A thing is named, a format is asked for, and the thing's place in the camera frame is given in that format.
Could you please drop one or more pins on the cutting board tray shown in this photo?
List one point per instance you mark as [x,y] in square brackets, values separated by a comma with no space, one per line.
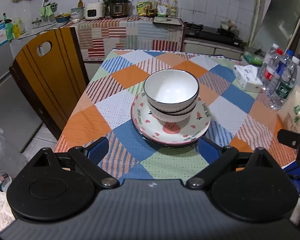
[168,21]

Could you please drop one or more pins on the checkered tablecloth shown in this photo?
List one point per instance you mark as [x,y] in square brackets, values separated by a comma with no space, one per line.
[240,119]

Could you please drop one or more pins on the pink bunny plate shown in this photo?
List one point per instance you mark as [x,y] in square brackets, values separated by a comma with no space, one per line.
[141,113]

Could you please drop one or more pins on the tissue pack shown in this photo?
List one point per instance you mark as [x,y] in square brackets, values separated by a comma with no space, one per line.
[247,77]

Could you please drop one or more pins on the grey refrigerator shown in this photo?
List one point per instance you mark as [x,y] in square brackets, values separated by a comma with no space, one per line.
[17,118]

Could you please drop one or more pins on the clear white cap bottle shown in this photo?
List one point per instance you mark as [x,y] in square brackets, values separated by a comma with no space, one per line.
[270,52]

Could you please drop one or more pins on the white bowl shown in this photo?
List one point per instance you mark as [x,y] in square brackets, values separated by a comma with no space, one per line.
[171,89]
[185,111]
[168,118]

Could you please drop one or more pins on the green basket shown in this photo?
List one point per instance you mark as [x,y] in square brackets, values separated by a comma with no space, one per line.
[252,58]

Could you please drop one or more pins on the red cap water bottle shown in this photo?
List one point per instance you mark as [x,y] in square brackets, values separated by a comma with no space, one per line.
[269,69]

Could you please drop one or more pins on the white sun plate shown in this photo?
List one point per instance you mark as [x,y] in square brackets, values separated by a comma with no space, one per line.
[172,134]

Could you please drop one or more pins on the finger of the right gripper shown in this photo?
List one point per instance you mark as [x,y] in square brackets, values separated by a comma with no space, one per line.
[288,138]

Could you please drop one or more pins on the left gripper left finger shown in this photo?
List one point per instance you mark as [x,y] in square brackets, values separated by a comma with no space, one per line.
[88,158]

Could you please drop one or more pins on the wooden folding chair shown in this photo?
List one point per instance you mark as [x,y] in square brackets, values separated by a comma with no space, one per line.
[50,72]

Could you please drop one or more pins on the rice bag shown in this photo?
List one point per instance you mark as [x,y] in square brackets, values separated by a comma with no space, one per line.
[289,114]

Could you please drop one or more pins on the blue bowl on counter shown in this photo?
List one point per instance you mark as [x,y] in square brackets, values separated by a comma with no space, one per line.
[61,18]

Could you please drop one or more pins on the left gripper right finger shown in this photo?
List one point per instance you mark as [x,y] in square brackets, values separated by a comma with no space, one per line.
[218,158]

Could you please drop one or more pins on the white rice cooker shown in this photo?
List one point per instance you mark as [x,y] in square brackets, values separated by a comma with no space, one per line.
[94,11]

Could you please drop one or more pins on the black pressure cooker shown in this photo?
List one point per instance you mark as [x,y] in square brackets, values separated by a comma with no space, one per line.
[119,8]

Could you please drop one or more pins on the blue label water bottle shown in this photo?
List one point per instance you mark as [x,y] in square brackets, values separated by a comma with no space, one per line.
[279,68]

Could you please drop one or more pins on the patchwork counter cloth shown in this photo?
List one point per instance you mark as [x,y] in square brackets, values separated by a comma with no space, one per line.
[97,38]

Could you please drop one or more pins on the gas stove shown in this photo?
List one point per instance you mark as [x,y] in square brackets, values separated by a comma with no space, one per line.
[217,35]

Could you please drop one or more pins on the green label water bottle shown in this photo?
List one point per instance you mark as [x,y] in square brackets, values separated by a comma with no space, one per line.
[286,83]

